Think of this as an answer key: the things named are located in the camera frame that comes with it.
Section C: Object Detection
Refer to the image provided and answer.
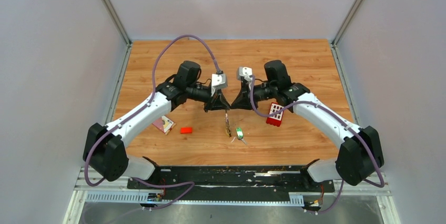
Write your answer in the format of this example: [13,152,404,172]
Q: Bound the white slotted cable duct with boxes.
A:
[85,191,305,207]

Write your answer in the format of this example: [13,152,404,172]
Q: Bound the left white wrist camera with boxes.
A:
[211,73,228,91]

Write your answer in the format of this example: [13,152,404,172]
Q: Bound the key with green tag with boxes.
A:
[231,127,248,145]

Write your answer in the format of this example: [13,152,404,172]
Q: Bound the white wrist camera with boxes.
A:
[236,66,254,82]
[211,73,228,91]

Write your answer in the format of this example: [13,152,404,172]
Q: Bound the metal keyring with keys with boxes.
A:
[225,110,232,137]

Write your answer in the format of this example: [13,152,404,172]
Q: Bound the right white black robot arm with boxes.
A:
[231,60,384,191]

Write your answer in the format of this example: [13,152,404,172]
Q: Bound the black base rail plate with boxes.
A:
[127,165,337,203]

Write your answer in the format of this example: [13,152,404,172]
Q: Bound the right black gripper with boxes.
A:
[230,80,277,111]

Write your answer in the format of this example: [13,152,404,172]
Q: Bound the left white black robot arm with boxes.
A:
[83,60,230,189]

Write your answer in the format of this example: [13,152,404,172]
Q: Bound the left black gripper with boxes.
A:
[187,84,231,113]

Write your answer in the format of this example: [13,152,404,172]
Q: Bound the red white grid block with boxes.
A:
[266,102,283,127]

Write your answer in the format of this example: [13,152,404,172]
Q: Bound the red rectangular block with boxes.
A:
[180,127,193,134]

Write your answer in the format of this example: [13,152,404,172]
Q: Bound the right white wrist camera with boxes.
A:
[236,66,254,82]

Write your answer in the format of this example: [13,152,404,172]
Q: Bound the pink picture card block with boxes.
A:
[152,116,176,135]

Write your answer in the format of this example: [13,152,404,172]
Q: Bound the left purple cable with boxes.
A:
[83,34,222,212]

